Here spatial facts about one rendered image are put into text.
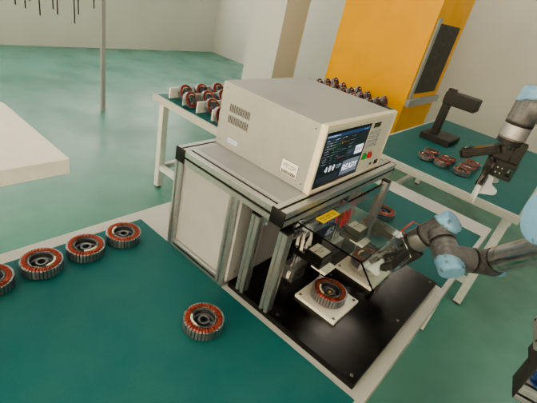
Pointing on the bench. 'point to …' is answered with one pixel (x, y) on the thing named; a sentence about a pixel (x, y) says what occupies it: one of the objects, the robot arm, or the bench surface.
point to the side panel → (201, 221)
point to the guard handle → (395, 260)
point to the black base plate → (381, 330)
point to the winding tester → (296, 126)
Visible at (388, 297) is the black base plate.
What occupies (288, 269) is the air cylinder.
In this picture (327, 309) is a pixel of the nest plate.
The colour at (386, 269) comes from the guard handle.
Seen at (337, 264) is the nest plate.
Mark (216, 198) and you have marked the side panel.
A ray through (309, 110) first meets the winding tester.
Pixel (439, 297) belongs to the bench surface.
